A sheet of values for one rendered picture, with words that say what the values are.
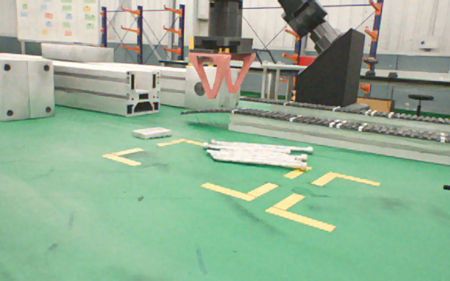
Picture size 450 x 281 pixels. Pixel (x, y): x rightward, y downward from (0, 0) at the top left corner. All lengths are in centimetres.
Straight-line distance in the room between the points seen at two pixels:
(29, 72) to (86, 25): 581
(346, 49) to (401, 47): 721
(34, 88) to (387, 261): 59
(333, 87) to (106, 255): 94
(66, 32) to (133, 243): 648
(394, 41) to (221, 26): 777
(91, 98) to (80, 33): 578
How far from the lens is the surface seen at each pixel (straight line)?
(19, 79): 69
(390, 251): 28
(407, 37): 830
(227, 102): 85
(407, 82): 518
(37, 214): 31
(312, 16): 117
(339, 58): 111
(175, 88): 88
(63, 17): 673
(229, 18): 63
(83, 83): 79
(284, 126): 59
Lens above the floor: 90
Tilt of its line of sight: 12 degrees down
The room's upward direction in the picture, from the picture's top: 4 degrees clockwise
